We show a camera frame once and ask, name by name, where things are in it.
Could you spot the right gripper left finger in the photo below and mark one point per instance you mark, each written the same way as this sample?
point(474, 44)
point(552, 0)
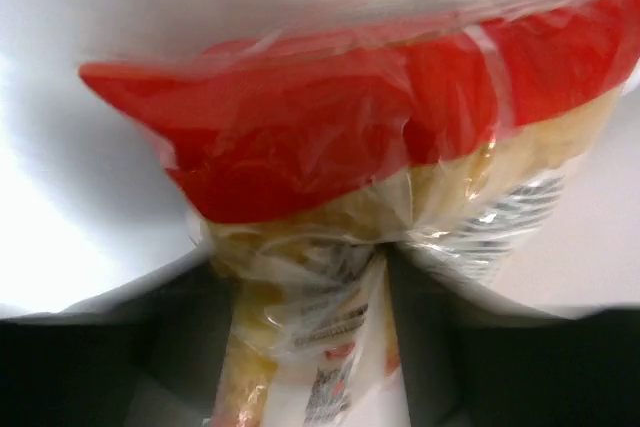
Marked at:
point(153, 358)

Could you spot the red fusilli pasta bag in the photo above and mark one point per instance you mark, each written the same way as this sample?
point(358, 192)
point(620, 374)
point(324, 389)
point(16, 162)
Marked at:
point(446, 127)

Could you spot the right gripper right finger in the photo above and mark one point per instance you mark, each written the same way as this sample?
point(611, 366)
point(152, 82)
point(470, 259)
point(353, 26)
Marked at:
point(483, 362)

